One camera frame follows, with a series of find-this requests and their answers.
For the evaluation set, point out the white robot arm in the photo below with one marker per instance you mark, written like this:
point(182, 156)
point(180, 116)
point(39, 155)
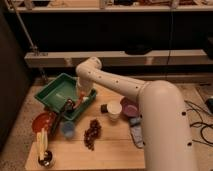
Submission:
point(166, 132)

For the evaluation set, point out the green plastic tray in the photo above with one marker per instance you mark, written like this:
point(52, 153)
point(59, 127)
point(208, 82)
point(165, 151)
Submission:
point(58, 91)

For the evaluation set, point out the small dark cube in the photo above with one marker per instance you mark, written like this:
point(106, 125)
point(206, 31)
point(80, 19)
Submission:
point(104, 108)

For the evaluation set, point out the white paper cup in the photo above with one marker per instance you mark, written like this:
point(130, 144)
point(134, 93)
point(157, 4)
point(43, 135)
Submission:
point(114, 109)

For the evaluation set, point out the purple bowl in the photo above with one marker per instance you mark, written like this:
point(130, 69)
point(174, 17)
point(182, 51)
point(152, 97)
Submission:
point(129, 108)

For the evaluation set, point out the black ladle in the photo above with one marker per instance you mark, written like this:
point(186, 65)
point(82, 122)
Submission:
point(68, 107)

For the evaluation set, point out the bunch of dark grapes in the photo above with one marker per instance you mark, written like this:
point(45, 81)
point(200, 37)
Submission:
point(92, 133)

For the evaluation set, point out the grey blue cloth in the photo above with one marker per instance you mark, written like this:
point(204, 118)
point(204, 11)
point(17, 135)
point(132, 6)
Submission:
point(136, 134)

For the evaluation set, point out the blue plastic cup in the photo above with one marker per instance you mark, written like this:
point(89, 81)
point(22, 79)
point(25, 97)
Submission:
point(67, 129)

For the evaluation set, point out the red bowl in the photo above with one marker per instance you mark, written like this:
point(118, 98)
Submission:
point(43, 121)

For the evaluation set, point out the small metal bowl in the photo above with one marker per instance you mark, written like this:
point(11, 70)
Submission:
point(48, 157)

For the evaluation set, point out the diagonal metal pole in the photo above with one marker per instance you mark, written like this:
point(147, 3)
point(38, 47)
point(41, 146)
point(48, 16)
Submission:
point(32, 45)

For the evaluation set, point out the grey metal shelf rail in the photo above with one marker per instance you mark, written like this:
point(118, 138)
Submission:
point(118, 58)

